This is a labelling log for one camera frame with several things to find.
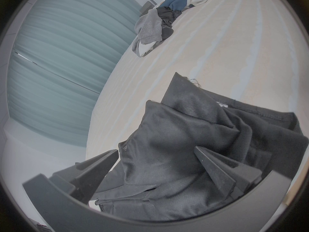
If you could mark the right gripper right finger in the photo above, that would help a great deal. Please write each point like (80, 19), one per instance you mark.
(227, 175)

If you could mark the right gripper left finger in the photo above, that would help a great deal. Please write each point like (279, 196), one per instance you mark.
(82, 182)

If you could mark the black T-shirt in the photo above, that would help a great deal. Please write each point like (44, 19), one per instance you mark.
(169, 141)

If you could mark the bed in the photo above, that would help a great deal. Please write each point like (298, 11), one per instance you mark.
(217, 57)

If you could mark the pile of clothes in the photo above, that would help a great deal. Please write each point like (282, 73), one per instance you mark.
(152, 30)

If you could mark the blue-green curtain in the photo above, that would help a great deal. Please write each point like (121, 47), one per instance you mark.
(48, 105)
(77, 32)

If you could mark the grey bedside table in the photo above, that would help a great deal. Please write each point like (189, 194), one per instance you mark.
(147, 8)

